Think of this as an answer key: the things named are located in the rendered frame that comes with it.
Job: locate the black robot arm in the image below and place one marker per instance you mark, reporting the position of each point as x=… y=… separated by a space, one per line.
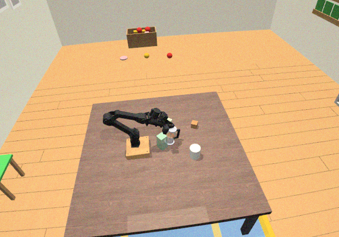
x=110 y=120

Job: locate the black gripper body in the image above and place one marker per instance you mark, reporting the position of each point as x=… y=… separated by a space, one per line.
x=164 y=125

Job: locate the coffee press with black knob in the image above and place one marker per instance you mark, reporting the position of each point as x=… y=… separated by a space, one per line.
x=171 y=135

